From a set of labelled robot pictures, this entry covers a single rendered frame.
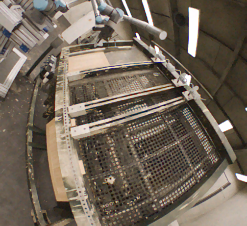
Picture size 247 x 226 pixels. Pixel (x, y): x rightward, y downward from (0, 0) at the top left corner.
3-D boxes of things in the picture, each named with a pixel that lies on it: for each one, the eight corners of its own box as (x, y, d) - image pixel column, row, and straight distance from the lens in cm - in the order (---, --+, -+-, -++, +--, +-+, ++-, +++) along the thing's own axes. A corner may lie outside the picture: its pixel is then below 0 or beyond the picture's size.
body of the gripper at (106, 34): (107, 42, 90) (115, 30, 88) (98, 37, 87) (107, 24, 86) (105, 39, 97) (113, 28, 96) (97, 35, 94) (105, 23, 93)
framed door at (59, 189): (47, 124, 150) (46, 124, 149) (75, 104, 114) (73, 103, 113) (58, 200, 135) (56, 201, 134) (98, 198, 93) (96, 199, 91)
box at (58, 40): (50, 41, 183) (59, 33, 177) (56, 46, 185) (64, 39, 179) (49, 44, 172) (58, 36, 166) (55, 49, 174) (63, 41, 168)
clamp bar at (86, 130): (73, 129, 80) (60, 113, 60) (187, 95, 127) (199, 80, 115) (75, 142, 76) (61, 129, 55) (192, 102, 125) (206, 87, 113)
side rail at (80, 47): (70, 52, 187) (69, 46, 183) (131, 45, 207) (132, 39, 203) (70, 53, 182) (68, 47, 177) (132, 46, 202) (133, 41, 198)
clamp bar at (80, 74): (69, 77, 119) (62, 58, 107) (159, 63, 154) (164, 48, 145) (69, 83, 111) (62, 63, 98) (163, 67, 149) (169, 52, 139)
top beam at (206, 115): (131, 42, 205) (132, 37, 202) (136, 42, 210) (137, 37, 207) (224, 165, 126) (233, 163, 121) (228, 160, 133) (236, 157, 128)
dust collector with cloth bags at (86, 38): (76, 37, 787) (104, 19, 779) (82, 45, 805) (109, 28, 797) (76, 44, 657) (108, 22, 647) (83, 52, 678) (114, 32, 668)
